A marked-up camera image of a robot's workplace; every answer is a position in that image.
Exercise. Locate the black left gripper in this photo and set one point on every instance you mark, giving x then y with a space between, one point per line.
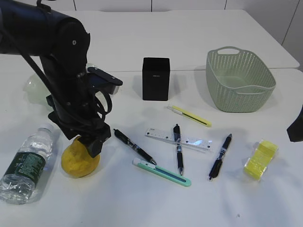
81 111

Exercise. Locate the yellow pear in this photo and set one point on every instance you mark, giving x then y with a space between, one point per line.
76 161

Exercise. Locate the teal utility knife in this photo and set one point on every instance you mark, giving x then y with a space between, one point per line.
162 172

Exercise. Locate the clear plastic water bottle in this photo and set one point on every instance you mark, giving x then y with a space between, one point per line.
23 174

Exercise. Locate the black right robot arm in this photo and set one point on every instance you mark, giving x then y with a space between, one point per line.
295 130

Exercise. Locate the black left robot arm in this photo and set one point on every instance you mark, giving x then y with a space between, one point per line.
55 46

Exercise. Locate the black pen left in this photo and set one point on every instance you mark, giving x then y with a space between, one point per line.
134 146

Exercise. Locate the green wavy glass plate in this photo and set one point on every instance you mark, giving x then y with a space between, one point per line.
37 92

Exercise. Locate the black pen middle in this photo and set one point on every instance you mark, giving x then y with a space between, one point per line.
177 139

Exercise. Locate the yellow utility knife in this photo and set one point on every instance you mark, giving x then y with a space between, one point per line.
190 115

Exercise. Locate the black square pen holder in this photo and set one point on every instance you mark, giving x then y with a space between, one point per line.
155 79

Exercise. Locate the clear plastic ruler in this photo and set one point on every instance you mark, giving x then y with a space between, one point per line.
186 141

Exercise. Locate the blue black pen right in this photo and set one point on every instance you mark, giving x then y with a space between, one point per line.
219 161

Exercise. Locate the green woven plastic basket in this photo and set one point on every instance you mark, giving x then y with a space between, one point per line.
238 80

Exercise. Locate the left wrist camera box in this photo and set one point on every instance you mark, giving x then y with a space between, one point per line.
100 80

